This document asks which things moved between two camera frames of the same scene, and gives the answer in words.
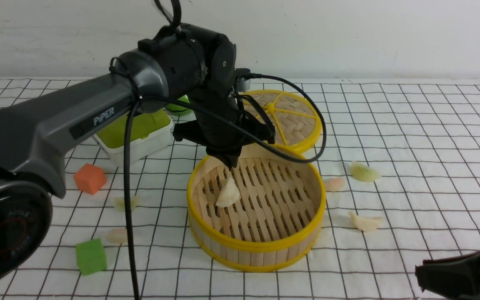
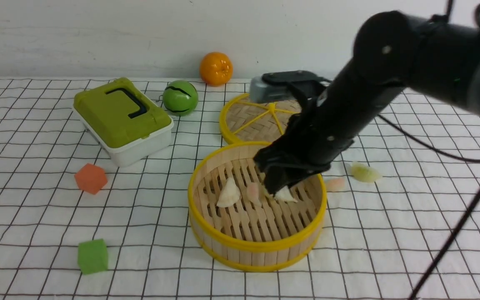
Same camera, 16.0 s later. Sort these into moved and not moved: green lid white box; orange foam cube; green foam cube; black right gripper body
Moved: black right gripper body
Not moved: green lid white box; orange foam cube; green foam cube
